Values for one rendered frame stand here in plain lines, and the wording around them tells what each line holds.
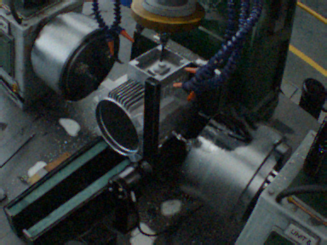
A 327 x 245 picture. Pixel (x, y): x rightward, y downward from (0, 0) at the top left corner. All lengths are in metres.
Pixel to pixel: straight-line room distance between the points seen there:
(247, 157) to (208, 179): 0.10
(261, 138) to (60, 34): 0.64
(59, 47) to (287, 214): 0.80
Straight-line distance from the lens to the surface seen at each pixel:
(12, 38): 1.56
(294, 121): 1.79
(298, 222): 1.03
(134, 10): 1.17
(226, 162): 1.12
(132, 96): 1.26
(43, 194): 1.28
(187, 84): 1.11
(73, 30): 1.41
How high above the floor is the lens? 1.94
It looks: 44 degrees down
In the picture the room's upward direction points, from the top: 9 degrees clockwise
